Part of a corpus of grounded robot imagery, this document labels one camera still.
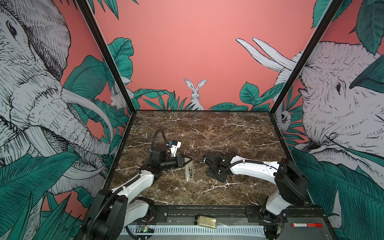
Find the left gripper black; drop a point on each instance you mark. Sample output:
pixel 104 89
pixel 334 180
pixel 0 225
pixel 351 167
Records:
pixel 176 161

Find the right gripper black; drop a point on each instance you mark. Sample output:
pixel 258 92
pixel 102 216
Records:
pixel 209 172

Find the white remote control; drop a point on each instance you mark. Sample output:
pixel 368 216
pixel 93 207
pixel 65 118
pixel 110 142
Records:
pixel 189 174

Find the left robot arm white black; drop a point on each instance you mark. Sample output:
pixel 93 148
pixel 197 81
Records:
pixel 113 210

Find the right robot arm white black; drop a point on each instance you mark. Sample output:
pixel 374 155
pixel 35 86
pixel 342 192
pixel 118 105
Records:
pixel 291 182

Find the brass metal box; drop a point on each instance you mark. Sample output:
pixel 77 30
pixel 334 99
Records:
pixel 206 222

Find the small circuit board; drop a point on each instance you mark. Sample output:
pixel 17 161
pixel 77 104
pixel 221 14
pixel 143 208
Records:
pixel 145 230

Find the red white marker pen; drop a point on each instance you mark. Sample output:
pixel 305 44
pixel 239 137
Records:
pixel 306 225

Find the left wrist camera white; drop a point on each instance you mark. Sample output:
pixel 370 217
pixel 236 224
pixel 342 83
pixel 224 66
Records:
pixel 174 146

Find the black mounting rail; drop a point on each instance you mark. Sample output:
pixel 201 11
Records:
pixel 253 213

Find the white slotted cable duct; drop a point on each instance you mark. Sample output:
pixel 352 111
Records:
pixel 164 230

